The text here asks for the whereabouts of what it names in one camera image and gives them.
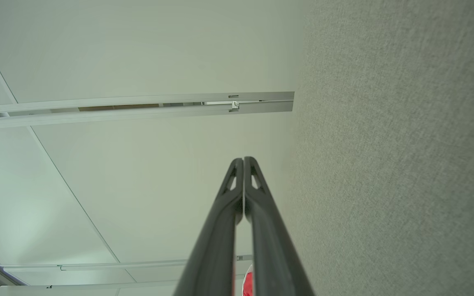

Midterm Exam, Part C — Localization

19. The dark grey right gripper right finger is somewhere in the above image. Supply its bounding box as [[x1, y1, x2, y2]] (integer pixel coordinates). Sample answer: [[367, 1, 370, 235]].
[[245, 157, 316, 296]]

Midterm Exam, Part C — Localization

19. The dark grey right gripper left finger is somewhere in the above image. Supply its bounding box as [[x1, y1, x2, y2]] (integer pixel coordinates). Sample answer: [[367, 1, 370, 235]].
[[174, 158, 244, 296]]

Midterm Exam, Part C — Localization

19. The red and white jersey shirt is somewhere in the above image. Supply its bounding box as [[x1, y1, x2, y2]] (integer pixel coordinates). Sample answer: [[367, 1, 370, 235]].
[[242, 265, 254, 296]]

